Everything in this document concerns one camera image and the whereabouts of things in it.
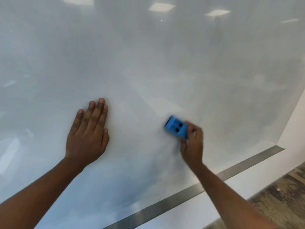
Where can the blue whiteboard eraser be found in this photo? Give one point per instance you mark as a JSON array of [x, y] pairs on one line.
[[176, 126]]

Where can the person's right forearm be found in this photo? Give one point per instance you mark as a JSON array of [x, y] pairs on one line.
[[228, 200]]

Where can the white glass whiteboard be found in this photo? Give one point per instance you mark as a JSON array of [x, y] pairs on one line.
[[143, 81]]

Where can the metal whiteboard tray rail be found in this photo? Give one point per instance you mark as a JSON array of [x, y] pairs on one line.
[[200, 186]]

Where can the person's left thumb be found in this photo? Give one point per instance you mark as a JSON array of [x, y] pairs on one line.
[[105, 138]]

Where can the person's right hand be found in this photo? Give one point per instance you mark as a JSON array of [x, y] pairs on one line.
[[192, 145]]

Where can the person's left forearm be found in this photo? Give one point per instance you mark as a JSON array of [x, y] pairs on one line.
[[35, 193]]

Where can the person's left middle finger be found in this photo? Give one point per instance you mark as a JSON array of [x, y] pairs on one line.
[[95, 113]]

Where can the person's left little finger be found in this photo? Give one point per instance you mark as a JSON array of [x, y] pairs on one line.
[[76, 120]]

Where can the person's left hand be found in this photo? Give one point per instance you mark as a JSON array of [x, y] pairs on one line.
[[87, 140]]

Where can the person's right fingers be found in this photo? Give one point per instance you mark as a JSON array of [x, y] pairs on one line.
[[193, 132]]

